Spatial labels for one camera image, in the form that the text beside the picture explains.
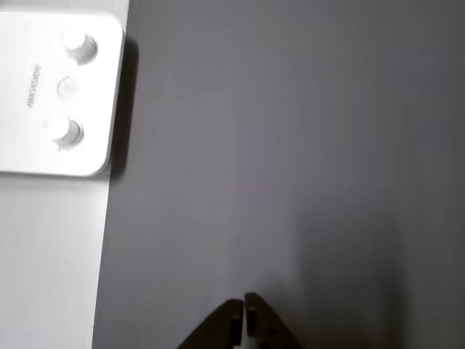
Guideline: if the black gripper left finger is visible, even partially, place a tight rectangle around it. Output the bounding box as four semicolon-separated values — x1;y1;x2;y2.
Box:
177;298;243;349

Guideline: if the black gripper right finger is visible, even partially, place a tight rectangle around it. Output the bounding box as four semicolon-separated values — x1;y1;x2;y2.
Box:
244;292;302;349

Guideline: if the dark gray table mat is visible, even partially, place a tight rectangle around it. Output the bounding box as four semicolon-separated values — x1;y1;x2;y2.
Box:
90;0;465;349

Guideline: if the white camera device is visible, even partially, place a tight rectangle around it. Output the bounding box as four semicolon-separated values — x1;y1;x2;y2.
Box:
0;12;124;179

